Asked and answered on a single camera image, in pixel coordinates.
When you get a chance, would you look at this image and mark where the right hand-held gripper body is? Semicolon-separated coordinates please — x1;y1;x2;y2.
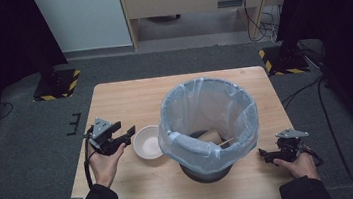
274;126;313;165

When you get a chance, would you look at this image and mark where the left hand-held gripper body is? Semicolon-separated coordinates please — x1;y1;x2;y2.
82;114;128;159

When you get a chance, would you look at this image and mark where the white disposable bowl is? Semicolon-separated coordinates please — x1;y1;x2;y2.
129;123;165;163

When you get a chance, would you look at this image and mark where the wooden chopstick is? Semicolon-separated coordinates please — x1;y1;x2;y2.
216;136;238;148

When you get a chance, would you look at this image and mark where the brown paper cup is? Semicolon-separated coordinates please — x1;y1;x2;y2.
195;126;225;148

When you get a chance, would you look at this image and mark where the black trash bin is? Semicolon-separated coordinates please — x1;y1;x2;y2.
175;126;236;187

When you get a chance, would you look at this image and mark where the bin with plastic liner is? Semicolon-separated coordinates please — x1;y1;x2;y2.
151;71;266;180

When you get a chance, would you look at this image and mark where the person's right hand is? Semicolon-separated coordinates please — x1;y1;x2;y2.
271;149;322;186

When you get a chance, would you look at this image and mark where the person's left hand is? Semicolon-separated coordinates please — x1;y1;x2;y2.
85;141;132;192

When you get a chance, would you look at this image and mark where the black stand base striped tape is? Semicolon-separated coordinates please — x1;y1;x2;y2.
29;67;85;104
256;41;312;79

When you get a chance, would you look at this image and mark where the right hand-held gripper cable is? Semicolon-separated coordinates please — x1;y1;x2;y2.
303;144;326;169

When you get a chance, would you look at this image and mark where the hand-held gripper cable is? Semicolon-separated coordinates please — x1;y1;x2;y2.
303;144;326;169
80;131;104;192

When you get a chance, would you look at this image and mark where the left hand-held gripper cable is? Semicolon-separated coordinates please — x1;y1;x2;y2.
80;131;104;192

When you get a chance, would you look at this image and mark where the long black floor cable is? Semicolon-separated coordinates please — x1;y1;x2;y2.
277;71;353;199

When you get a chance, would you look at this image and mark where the short black floor cable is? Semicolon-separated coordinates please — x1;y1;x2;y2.
0;100;17;122

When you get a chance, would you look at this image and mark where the white cable bundle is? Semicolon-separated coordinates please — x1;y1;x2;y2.
258;4;286;46

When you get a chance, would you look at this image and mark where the black power cable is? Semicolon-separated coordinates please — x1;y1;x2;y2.
242;0;280;44

